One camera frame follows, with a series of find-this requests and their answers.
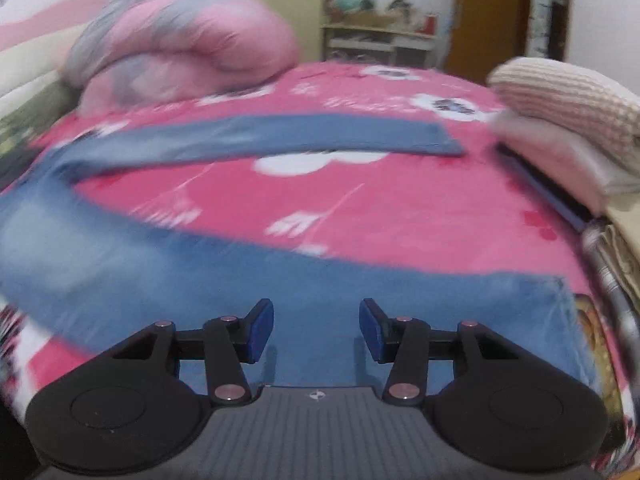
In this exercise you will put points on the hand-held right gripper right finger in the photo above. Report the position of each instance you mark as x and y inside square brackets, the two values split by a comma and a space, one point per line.
[370, 332]

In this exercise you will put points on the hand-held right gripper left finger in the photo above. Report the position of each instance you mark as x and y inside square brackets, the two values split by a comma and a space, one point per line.
[262, 332]

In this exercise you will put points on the blue denim jeans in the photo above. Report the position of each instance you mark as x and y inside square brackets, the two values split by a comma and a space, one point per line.
[150, 280]

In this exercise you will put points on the pink floral bed blanket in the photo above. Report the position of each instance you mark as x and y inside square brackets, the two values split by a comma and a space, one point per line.
[425, 210]

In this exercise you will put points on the dark navy folded garment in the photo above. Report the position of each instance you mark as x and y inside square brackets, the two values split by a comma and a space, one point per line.
[550, 190]

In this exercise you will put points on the beige folded cloth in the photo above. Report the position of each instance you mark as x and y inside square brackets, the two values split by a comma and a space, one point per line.
[615, 255]

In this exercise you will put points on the light pink folded garment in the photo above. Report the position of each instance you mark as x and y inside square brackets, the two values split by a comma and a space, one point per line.
[565, 155]

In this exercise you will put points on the white desk with shelves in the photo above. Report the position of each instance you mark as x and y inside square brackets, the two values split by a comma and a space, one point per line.
[375, 42]

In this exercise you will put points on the pink grey floral duvet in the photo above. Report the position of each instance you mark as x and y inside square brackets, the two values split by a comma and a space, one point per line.
[190, 40]

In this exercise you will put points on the red bottle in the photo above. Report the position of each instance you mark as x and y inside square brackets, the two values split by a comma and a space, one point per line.
[431, 25]

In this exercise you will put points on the cardboard box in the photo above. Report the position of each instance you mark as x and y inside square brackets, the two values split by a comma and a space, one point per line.
[372, 19]

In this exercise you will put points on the green leaf patterned pillow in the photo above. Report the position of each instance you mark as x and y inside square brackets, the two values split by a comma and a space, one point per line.
[25, 120]

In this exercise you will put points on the pale yellow wardrobe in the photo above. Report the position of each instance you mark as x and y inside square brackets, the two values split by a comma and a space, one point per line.
[305, 10]

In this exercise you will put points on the brown wooden door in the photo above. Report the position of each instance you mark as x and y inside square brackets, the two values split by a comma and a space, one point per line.
[487, 20]

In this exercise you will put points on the pink white padded headboard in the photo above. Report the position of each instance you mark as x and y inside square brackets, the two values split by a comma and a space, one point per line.
[30, 45]

